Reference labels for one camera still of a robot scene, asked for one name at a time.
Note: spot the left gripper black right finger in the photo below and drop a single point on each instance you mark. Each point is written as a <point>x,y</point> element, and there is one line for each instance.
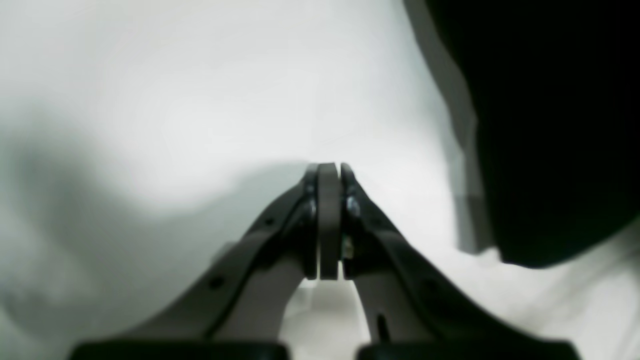
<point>404,296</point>

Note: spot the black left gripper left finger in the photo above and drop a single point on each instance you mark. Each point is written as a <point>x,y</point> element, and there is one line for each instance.
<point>244,295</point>

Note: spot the black T-shirt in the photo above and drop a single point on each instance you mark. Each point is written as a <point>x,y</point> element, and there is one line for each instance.
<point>555,86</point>

